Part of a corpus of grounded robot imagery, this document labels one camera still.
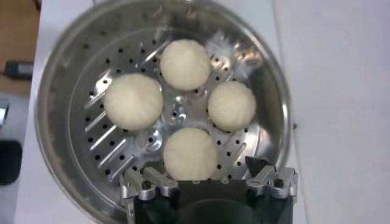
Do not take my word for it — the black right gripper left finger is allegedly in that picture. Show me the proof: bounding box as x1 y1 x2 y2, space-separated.
120 166 180 201

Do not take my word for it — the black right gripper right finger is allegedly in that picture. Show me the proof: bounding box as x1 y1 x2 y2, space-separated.
244 155 299 200

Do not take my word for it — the white steamed baozi bun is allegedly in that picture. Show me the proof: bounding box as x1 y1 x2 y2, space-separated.
162 127 219 181
207 80 257 133
102 72 165 131
159 38 212 91

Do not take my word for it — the stainless steel steamer basket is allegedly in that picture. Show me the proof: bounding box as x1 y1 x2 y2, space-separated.
34 0 294 224

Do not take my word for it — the grey robot torso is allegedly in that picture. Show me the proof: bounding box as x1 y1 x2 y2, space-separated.
0 91 31 224

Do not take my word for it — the small black box device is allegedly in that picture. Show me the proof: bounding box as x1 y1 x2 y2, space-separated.
4 60 34 80

